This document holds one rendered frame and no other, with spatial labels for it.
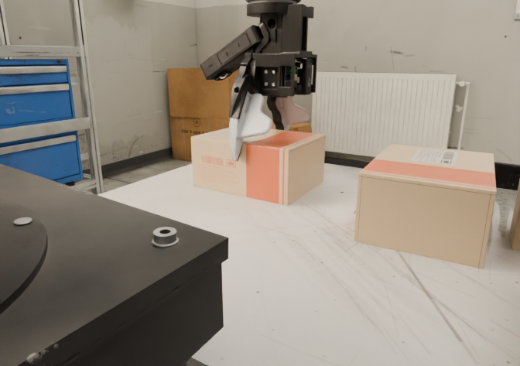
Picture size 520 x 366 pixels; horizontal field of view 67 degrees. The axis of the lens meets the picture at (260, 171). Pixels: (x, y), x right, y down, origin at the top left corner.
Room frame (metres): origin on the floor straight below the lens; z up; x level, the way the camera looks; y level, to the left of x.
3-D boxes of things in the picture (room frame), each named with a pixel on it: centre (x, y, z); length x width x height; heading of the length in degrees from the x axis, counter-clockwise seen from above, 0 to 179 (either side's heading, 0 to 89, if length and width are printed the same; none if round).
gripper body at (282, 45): (0.56, -0.02, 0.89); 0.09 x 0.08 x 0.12; 59
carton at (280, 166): (0.58, 0.00, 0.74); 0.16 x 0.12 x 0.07; 59
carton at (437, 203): (0.42, -0.19, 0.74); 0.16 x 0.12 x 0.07; 151
